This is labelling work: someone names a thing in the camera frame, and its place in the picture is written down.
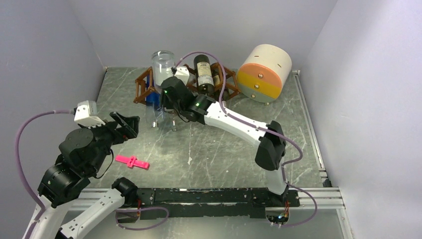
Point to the clear tall glass bottle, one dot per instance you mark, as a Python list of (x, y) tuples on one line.
[(154, 113)]

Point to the clear round glass bottle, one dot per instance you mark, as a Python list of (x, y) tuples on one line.
[(162, 63)]

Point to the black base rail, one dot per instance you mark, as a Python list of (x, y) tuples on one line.
[(256, 203)]

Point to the dark green wine bottle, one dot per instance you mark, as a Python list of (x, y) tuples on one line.
[(205, 83)]

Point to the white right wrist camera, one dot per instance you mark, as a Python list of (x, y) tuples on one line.
[(182, 73)]

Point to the cream orange yellow cylinder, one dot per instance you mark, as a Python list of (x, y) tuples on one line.
[(263, 74)]

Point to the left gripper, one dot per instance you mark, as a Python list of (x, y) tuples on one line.
[(130, 124)]

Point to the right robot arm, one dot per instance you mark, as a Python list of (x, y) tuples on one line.
[(266, 138)]

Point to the pink plastic tool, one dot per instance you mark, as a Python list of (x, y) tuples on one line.
[(132, 162)]

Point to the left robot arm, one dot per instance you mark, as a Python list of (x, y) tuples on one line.
[(82, 154)]

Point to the blue square bottle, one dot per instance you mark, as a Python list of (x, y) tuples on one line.
[(153, 99)]

